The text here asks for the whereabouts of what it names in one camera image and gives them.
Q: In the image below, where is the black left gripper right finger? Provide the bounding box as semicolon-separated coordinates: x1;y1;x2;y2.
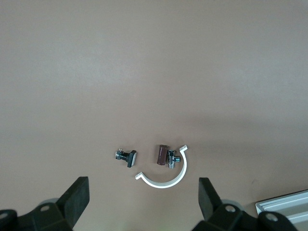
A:
194;177;260;231

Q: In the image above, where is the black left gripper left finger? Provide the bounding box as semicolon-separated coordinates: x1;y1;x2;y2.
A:
16;177;90;231

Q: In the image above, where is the white drawer cabinet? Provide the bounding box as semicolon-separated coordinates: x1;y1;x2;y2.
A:
255;189;308;226

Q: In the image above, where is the brown cylindrical capacitor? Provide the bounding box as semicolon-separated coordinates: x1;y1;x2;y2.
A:
155;143;169;167

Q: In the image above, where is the small black clip component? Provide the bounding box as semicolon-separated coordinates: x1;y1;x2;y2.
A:
114;148;138;168

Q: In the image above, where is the white half-ring pipe clamp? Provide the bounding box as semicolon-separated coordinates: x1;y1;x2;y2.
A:
134;144;189;190

